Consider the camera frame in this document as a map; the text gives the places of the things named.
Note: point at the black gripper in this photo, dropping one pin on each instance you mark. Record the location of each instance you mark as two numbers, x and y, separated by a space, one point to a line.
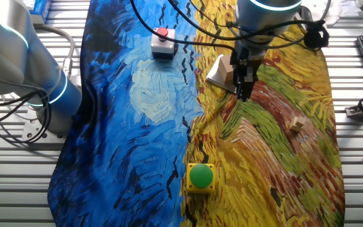
247 58

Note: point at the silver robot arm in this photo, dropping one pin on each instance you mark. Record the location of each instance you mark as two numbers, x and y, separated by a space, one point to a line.
11 56

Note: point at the silver digital pocket scale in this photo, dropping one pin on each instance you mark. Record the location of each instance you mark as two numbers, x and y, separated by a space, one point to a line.
214 79

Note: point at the small wooden block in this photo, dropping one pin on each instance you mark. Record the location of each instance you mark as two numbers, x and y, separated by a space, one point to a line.
298 124

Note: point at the red button grey box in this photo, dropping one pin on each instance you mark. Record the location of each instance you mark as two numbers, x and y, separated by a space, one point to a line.
163 42

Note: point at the green button yellow box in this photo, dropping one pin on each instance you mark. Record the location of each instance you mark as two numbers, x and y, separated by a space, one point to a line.
201 176

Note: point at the painted blue yellow cloth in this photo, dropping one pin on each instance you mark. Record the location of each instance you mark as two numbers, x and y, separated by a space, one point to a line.
137 126

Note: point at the white crumpled paper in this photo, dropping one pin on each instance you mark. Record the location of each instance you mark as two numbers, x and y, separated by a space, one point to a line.
342 8

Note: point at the blue tissue box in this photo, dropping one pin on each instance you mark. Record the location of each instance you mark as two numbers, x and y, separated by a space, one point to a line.
41 9

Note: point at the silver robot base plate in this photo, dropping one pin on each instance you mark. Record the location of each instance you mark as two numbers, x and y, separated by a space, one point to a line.
31 129

